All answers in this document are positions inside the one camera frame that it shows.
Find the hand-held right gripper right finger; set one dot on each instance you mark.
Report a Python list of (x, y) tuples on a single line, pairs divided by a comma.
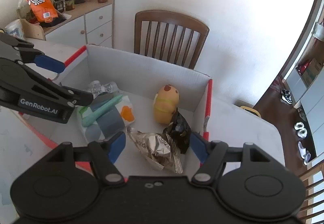
[(198, 148)]

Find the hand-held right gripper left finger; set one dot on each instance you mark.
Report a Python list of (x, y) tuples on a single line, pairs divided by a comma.
[(117, 146)]

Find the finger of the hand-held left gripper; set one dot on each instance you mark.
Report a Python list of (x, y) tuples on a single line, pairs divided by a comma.
[(50, 63), (78, 98)]

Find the white printed packet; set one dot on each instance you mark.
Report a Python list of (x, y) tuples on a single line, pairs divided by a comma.
[(97, 87)]

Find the black snack packet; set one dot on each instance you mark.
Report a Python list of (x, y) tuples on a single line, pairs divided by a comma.
[(179, 132)]

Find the mint green tube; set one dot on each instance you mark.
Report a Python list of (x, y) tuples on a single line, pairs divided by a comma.
[(101, 112)]

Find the yellow capybara plush toy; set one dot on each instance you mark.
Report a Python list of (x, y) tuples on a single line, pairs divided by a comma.
[(164, 105)]

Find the white cardboard box red edge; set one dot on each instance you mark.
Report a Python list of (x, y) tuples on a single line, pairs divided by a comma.
[(141, 69)]

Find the white grey orange tissue pack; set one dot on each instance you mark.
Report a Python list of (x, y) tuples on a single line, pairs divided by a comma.
[(114, 125)]

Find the silver foil snack wrapper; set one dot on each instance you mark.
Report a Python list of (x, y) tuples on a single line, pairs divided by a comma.
[(151, 148)]

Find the light wooden rack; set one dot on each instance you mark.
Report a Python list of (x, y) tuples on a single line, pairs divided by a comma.
[(34, 30)]

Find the black cloth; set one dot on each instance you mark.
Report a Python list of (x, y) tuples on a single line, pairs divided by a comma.
[(54, 20)]

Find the clear bag of greens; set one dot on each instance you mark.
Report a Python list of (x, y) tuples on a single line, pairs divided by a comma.
[(25, 11)]

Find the dark glass jar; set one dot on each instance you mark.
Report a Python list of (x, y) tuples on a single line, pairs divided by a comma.
[(69, 4), (59, 5)]

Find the orange snack bag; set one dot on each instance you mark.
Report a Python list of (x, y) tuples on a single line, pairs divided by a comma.
[(39, 3)]

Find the yellow black stool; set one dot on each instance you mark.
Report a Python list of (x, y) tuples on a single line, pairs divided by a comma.
[(249, 108)]

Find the white drawer cabinet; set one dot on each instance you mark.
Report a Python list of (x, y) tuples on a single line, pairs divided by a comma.
[(98, 19)]

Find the pair of dark sneakers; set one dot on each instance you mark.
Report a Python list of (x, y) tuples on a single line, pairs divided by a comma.
[(287, 97)]

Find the pair of white purple slippers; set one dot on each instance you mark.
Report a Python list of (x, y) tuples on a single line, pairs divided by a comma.
[(303, 153)]

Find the brown wooden slat chair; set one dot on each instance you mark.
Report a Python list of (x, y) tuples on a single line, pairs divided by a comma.
[(172, 15), (307, 173)]

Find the red bag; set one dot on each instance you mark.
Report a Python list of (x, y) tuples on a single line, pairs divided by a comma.
[(303, 67)]

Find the brown cardboard carton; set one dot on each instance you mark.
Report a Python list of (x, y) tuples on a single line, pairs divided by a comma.
[(313, 69)]

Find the light blue wall cabinets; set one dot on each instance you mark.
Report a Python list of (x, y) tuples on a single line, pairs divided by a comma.
[(295, 87)]

